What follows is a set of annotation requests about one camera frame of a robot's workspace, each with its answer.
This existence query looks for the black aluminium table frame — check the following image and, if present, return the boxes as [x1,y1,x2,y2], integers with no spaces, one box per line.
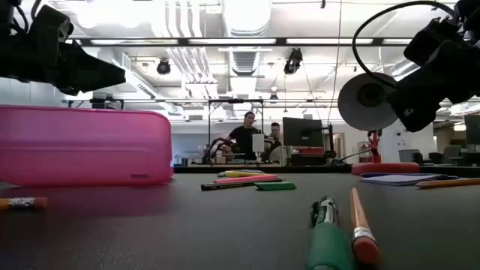
[172,164,480,178]

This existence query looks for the black metal rig frame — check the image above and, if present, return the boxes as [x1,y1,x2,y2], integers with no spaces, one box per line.
[207,98,265,166]

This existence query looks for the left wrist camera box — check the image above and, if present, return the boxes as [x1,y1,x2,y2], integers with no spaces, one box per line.
[29,4,75,52]

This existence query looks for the orange marker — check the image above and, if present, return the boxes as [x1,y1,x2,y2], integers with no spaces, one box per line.
[0,196,49,211]

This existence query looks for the dark computer monitor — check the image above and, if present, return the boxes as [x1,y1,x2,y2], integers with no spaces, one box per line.
[463,114,480,146]

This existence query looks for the orange pencil with pink eraser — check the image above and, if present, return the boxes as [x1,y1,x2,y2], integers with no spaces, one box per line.
[349,187,380,266]

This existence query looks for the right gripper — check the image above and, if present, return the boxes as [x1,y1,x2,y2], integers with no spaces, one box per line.
[387,40,480,133]

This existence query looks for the red desk lamp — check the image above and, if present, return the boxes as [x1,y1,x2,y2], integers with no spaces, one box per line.
[337,72,421,176]

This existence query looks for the yellow highlighter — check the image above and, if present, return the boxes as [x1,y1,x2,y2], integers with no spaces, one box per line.
[217,170,266,179]

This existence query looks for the green marker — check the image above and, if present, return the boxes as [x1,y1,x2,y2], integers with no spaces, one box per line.
[305,194,356,270]

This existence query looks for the black computer monitor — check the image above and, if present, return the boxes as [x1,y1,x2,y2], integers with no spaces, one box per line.
[282,117,324,148]

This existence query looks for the person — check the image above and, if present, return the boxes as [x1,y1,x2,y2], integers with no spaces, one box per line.
[266,121,285,152]
[226,111,262,161]

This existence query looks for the pink highlighter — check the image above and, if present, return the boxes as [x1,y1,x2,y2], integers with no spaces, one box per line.
[214,174,281,185]

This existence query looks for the black hanging spotlight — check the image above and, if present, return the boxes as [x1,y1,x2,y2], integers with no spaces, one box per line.
[283,47,304,75]
[156,58,172,76]

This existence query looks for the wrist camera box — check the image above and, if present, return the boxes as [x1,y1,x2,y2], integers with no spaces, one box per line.
[403,17,463,67]
[29,4,75,52]

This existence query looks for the red box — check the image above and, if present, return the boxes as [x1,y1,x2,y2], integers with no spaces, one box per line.
[295,146,326,156]

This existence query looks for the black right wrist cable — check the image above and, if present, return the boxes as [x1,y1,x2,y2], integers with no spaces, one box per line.
[351,0,461,89]

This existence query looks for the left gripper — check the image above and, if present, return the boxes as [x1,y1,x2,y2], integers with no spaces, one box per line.
[0,22,127,97]

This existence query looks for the green eraser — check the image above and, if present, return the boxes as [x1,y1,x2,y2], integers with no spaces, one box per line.
[253,181,297,191]

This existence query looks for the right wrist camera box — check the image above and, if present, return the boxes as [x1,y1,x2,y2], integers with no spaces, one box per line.
[403,17,463,67]

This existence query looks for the white sticky note pad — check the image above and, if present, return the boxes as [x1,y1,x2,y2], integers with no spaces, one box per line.
[359,173,446,187]

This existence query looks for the pink plastic pencil case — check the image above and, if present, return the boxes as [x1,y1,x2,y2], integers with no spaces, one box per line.
[0,104,174,188]

